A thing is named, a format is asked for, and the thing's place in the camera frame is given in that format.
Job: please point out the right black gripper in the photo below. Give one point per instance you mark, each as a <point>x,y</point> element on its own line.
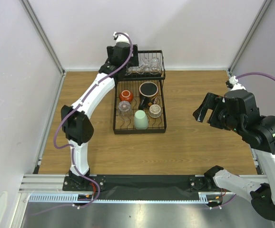
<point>215,114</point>

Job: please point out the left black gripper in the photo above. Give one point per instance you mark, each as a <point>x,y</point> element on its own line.
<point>133,62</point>

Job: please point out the clear stemless glass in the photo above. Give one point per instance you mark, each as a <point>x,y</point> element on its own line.
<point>154,66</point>
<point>129,71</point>
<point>144,64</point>

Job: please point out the clear stemless glass front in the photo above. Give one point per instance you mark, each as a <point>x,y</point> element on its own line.
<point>144,64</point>

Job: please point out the clear stemless glass back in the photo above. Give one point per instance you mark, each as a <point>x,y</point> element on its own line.
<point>154,66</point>

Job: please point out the small orange black cup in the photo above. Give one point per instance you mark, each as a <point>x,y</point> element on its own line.
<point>126,95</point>

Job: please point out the black skull pattern mug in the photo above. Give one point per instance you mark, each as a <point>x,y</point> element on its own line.
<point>148,92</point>

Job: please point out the short clear glass tumbler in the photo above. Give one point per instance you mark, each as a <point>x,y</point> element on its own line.
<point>155,111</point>

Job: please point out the pale green cup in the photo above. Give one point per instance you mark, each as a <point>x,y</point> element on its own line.
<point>140,120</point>

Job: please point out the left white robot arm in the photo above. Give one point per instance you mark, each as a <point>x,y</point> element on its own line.
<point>76,122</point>

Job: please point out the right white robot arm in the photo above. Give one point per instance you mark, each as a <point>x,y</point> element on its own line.
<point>237,111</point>

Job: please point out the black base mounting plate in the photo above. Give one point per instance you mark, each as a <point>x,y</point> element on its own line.
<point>155,185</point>

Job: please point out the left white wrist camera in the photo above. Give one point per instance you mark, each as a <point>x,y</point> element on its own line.
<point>121,37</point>

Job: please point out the grey slotted cable duct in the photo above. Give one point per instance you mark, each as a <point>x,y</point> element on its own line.
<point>83,198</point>

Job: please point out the left aluminium frame post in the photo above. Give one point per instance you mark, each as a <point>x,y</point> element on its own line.
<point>42,34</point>

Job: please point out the aluminium frame post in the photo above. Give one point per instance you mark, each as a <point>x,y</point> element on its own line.
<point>256,22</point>
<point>42,34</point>

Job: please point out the right aluminium frame post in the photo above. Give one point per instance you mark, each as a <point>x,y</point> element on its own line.
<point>256,22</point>

